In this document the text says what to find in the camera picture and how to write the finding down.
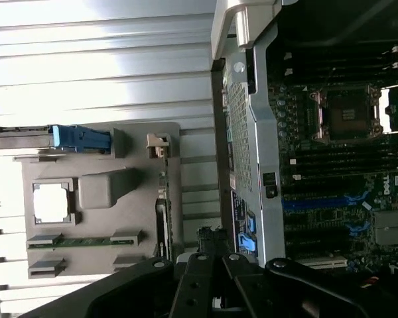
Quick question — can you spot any white expansion slot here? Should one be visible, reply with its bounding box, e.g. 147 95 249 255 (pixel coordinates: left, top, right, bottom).
297 256 349 270

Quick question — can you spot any dark case label sticker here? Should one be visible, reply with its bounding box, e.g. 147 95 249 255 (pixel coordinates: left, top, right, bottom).
230 190 250 239

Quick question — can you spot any green motherboard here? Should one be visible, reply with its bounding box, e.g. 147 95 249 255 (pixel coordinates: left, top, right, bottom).
268 42 398 276

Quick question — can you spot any blue expansion slot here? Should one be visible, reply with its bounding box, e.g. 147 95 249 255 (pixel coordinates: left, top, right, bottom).
281 195 369 212

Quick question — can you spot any grey plastic parts rack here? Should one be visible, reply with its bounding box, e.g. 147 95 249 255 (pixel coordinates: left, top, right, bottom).
13 121 183 279

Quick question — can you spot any green RAM stick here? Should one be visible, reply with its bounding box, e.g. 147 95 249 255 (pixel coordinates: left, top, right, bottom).
28 235 137 249

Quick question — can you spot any black slot with blue latch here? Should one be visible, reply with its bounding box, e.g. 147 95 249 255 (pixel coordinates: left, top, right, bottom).
284 221 373 241

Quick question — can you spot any black RAM slot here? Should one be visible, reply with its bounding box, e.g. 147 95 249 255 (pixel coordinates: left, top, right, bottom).
291 165 398 174
292 173 398 182
285 45 398 54
285 61 398 70
290 149 398 158
284 68 398 78
284 52 398 61
289 157 398 166

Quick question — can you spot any grey chipset heat sink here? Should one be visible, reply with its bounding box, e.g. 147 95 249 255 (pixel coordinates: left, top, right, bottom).
373 210 398 246

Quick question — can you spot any silver CPU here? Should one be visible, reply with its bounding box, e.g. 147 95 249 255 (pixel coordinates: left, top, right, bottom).
33 184 70 223

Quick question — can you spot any open black PC case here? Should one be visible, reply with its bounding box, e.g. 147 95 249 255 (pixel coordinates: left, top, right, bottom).
210 0 398 318

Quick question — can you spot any hard disk in blue caddy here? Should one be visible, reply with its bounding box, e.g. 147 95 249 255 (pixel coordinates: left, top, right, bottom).
0 125 111 156

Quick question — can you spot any CPU socket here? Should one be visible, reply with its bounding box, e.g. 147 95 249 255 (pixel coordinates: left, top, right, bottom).
308 84 383 143

